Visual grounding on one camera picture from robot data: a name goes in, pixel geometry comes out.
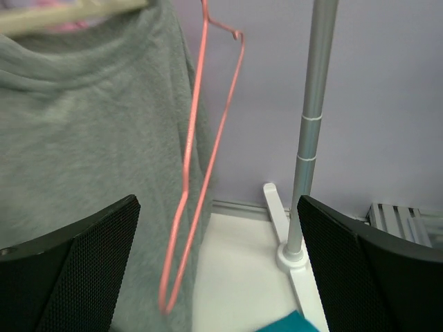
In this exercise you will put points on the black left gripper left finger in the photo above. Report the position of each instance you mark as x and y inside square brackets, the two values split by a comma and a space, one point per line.
[69, 279]

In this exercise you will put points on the silver clothes rack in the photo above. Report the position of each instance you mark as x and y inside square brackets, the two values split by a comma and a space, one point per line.
[291, 255]

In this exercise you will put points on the grey t shirt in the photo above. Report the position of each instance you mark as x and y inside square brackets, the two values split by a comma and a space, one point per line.
[89, 117]

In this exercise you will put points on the pink t shirt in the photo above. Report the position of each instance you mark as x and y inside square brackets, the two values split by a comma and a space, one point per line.
[62, 27]

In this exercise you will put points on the teal t shirt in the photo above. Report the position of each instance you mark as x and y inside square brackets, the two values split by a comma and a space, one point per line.
[293, 322]

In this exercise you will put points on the wooden hanger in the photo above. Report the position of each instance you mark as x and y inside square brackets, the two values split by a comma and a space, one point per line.
[18, 21]

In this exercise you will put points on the aluminium frame rail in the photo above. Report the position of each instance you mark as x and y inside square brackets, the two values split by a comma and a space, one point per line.
[423, 227]

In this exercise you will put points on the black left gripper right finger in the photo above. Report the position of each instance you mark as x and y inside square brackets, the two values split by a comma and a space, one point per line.
[367, 279]

